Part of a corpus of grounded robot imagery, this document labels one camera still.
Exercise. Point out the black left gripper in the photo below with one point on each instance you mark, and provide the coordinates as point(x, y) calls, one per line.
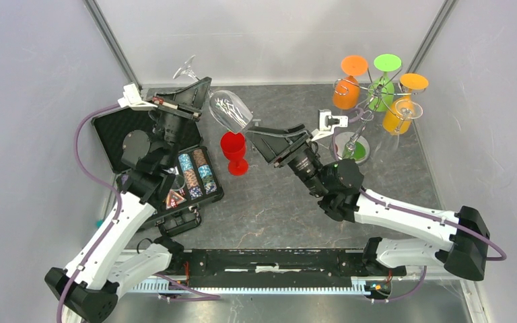
point(189, 100)

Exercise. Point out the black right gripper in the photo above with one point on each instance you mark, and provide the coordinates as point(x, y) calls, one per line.
point(274, 144)

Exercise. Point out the clear wine glass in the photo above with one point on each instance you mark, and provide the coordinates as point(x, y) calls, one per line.
point(228, 110)
point(405, 111)

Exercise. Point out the red plastic wine glass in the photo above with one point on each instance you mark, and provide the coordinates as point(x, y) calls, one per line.
point(233, 146)

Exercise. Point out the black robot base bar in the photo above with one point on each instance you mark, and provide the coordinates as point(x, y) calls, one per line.
point(276, 268)

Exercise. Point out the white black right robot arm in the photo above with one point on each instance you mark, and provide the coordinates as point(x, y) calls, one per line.
point(456, 241)

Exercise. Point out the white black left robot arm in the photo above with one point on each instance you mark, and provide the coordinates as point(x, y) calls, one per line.
point(89, 286)

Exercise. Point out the orange plastic wine glass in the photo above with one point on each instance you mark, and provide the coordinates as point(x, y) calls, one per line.
point(346, 90)

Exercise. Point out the green plastic wine glass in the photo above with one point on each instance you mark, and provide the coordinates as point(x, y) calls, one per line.
point(382, 91)

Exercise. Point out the yellow plastic wine glass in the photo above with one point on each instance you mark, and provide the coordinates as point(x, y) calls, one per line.
point(410, 84)

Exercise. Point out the black poker chip case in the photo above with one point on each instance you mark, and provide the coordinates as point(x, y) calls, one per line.
point(146, 166)

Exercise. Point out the blue poker chip row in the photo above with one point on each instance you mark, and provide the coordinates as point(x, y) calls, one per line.
point(208, 180)

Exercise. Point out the orange poker chip row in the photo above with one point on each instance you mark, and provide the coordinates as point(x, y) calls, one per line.
point(194, 187)

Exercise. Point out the clear round dealer button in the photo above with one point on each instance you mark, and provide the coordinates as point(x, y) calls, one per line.
point(179, 183)

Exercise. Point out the triangular red dice holder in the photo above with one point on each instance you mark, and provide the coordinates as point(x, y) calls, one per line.
point(175, 198)

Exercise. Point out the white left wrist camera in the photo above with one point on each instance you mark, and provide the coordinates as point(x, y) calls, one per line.
point(132, 99)

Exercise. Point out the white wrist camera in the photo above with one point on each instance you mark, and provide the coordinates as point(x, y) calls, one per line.
point(132, 99)
point(327, 123)

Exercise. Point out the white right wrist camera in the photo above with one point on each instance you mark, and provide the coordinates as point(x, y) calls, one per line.
point(327, 123)

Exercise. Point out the chrome wire glass rack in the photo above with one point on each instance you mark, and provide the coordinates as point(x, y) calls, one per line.
point(354, 149)

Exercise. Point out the aluminium frame rail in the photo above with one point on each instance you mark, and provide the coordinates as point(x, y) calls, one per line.
point(110, 39)

